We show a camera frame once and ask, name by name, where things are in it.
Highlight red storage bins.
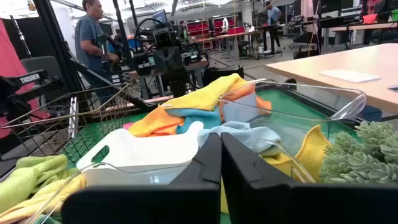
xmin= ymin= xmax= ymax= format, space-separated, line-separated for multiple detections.
xmin=185 ymin=19 xmax=246 ymax=35

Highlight red cloth curtain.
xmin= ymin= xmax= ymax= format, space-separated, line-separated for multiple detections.
xmin=0 ymin=18 xmax=52 ymax=139

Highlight white paper sheet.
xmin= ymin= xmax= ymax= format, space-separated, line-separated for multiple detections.
xmin=319 ymin=68 xmax=381 ymax=84

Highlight pale yellow microfiber towel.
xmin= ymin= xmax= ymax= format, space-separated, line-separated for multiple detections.
xmin=0 ymin=174 xmax=86 ymax=224

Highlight person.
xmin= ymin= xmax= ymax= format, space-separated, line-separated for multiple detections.
xmin=264 ymin=1 xmax=283 ymax=54
xmin=73 ymin=0 xmax=123 ymax=103

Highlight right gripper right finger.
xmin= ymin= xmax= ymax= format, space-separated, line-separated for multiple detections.
xmin=220 ymin=132 xmax=398 ymax=224

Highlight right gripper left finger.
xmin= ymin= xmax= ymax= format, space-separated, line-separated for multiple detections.
xmin=60 ymin=133 xmax=223 ymax=224

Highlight black metal frame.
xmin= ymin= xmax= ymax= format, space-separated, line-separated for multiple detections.
xmin=32 ymin=0 xmax=158 ymax=114

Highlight computer monitor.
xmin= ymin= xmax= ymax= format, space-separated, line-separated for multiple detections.
xmin=151 ymin=9 xmax=168 ymax=25

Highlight sage green chenille towel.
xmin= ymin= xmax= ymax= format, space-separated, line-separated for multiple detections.
xmin=319 ymin=120 xmax=398 ymax=185

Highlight teal microfiber towel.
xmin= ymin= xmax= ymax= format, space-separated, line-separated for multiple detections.
xmin=164 ymin=107 xmax=223 ymax=135

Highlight light blue microfiber towel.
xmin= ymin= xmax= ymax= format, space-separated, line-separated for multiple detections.
xmin=197 ymin=120 xmax=283 ymax=157

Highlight grey chair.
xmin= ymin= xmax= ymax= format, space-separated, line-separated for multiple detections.
xmin=20 ymin=55 xmax=65 ymax=82

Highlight lime green microfiber towel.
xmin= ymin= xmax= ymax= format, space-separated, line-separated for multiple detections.
xmin=0 ymin=154 xmax=78 ymax=214

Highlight beige wooden table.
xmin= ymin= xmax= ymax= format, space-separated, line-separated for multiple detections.
xmin=264 ymin=42 xmax=398 ymax=115

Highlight white plastic basket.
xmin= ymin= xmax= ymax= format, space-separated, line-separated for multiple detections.
xmin=76 ymin=120 xmax=205 ymax=187

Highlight metal wire basket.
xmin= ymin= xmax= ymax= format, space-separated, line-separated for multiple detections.
xmin=0 ymin=81 xmax=147 ymax=170

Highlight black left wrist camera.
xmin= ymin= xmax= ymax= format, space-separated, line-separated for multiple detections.
xmin=153 ymin=28 xmax=174 ymax=50

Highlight yellow towel with orange trim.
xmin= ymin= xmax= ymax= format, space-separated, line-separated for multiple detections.
xmin=262 ymin=124 xmax=332 ymax=184

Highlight red plastic bin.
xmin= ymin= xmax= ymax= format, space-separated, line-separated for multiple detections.
xmin=363 ymin=13 xmax=378 ymax=25

